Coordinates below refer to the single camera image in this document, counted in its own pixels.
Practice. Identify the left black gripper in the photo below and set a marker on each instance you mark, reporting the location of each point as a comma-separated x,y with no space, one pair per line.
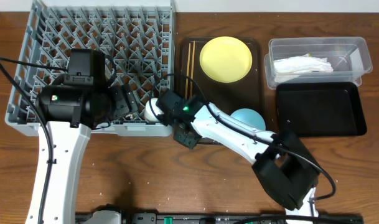
125,102

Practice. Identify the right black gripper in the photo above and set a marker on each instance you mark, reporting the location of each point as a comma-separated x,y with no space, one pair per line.
179,139

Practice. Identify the white cup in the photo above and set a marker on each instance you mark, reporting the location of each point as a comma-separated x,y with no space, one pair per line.
152,111

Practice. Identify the white paper napkin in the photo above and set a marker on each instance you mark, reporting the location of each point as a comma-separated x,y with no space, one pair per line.
300,64

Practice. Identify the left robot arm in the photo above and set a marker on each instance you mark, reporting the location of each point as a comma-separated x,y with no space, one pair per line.
71,114

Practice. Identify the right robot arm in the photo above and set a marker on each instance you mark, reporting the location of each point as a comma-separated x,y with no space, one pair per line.
285,168

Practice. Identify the grey dishwasher rack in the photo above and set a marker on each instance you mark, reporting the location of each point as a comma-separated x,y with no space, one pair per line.
137,35

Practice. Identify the yellow round plate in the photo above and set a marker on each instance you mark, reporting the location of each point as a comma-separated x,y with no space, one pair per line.
226,59

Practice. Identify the dark brown serving tray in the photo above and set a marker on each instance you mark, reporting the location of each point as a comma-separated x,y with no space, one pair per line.
229,97

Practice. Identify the light blue bowl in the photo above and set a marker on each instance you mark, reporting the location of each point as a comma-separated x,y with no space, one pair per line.
250,117

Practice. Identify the clear plastic bin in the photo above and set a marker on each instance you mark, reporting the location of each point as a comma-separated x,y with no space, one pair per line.
348,56

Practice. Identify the black rectangular tray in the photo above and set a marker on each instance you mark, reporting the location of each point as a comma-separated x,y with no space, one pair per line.
320,109

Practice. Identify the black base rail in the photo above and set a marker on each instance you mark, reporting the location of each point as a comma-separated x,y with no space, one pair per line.
153,218

